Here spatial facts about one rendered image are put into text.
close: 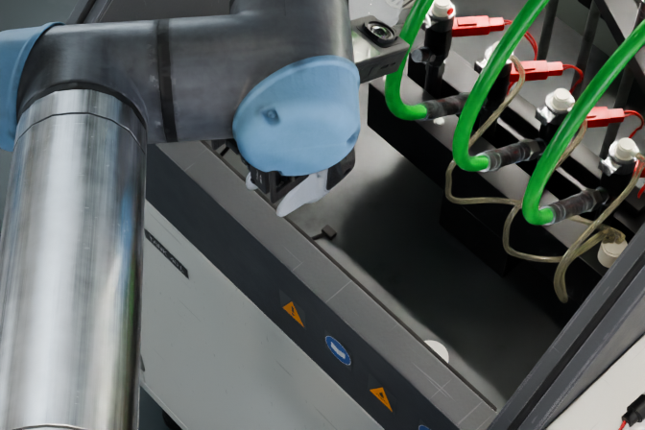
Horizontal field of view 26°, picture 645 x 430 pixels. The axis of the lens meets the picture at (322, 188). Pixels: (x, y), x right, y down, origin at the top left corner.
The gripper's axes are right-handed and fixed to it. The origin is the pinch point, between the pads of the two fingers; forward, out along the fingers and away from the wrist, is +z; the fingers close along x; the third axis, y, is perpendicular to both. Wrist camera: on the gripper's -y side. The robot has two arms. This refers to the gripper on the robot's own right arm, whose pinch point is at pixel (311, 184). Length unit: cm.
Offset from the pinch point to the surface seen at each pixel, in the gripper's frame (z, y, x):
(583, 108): -5.4, -18.8, 12.4
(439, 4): 9.9, -28.5, -11.8
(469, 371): 38.5, -13.1, 10.4
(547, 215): 9.2, -17.2, 12.5
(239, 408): 79, -3, -18
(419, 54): 15.6, -26.1, -11.7
